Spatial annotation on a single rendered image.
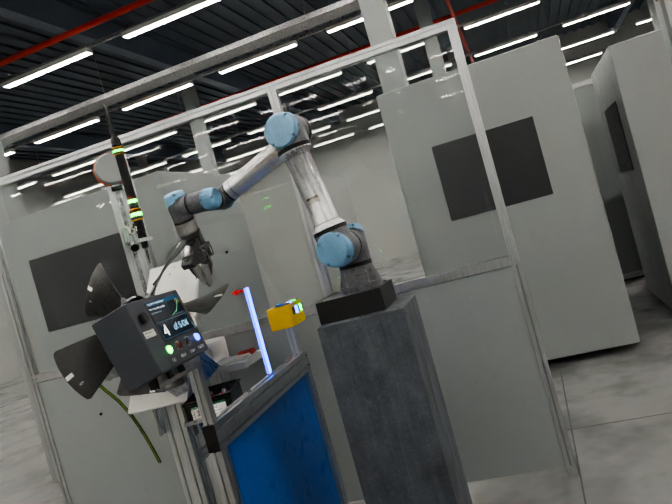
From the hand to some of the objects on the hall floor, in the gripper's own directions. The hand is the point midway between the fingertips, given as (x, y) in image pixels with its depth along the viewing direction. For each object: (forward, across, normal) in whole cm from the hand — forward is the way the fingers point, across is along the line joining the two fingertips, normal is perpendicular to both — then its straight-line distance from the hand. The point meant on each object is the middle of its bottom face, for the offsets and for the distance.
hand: (208, 284), depth 236 cm
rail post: (+103, -15, +85) cm, 134 cm away
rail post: (+129, -15, +2) cm, 130 cm away
